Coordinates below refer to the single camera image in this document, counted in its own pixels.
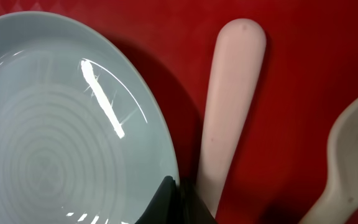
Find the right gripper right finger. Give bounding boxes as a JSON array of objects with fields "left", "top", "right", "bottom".
[{"left": 180, "top": 179, "right": 218, "bottom": 224}]

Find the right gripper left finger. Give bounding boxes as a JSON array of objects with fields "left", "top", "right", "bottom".
[{"left": 135, "top": 176, "right": 179, "bottom": 224}]

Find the light blue plate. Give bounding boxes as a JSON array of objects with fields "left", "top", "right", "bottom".
[{"left": 0, "top": 11, "right": 179, "bottom": 223}]

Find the white plastic spoon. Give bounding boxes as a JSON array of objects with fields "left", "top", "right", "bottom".
[{"left": 300, "top": 98, "right": 358, "bottom": 223}]

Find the white plastic fork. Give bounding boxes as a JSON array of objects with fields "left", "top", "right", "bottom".
[{"left": 196, "top": 19, "right": 267, "bottom": 216}]

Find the red serving tray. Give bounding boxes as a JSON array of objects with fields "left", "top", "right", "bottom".
[{"left": 0, "top": 0, "right": 358, "bottom": 223}]

